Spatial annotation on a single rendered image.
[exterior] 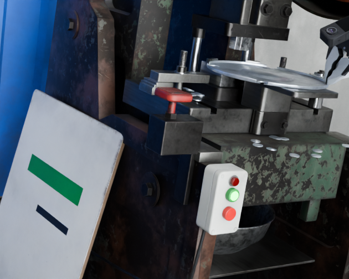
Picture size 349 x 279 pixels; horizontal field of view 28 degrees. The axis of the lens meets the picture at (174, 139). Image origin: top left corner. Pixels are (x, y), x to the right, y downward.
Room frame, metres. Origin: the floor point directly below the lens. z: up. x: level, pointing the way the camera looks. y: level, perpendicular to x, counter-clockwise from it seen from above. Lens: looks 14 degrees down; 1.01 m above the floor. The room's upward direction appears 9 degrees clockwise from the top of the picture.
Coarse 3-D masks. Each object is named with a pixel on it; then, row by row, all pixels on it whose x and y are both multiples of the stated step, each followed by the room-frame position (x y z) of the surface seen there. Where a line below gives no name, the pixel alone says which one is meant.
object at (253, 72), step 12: (216, 60) 1.72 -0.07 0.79; (228, 60) 1.75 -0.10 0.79; (216, 72) 1.57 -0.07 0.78; (228, 72) 1.59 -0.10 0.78; (240, 72) 1.62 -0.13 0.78; (252, 72) 1.61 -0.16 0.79; (264, 72) 1.64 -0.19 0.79; (276, 72) 1.67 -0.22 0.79; (288, 72) 1.75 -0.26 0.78; (300, 72) 1.75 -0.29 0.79; (264, 84) 1.50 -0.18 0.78; (276, 84) 1.50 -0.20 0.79; (288, 84) 1.54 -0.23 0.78; (300, 84) 1.57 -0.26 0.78; (312, 84) 1.60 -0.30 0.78; (324, 84) 1.63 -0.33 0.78
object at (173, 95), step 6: (156, 90) 1.37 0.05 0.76; (162, 90) 1.36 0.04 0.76; (168, 90) 1.36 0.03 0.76; (174, 90) 1.37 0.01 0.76; (180, 90) 1.38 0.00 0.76; (162, 96) 1.34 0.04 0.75; (168, 96) 1.33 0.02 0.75; (174, 96) 1.33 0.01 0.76; (180, 96) 1.34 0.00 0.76; (186, 96) 1.34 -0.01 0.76; (192, 96) 1.36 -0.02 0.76; (168, 102) 1.36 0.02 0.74; (174, 102) 1.36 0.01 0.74; (168, 108) 1.36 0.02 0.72; (174, 108) 1.36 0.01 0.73
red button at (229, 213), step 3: (228, 207) 1.32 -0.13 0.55; (231, 207) 1.32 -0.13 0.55; (225, 210) 1.31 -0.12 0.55; (228, 210) 1.31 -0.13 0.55; (231, 210) 1.31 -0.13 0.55; (234, 210) 1.32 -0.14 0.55; (222, 213) 1.31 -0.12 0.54; (225, 213) 1.31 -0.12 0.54; (228, 213) 1.31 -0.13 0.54; (231, 213) 1.31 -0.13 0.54; (234, 213) 1.32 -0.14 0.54; (225, 216) 1.30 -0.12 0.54; (228, 216) 1.31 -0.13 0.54; (231, 216) 1.31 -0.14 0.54; (234, 216) 1.32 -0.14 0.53; (225, 219) 1.31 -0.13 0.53; (228, 219) 1.31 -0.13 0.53; (231, 219) 1.31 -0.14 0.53
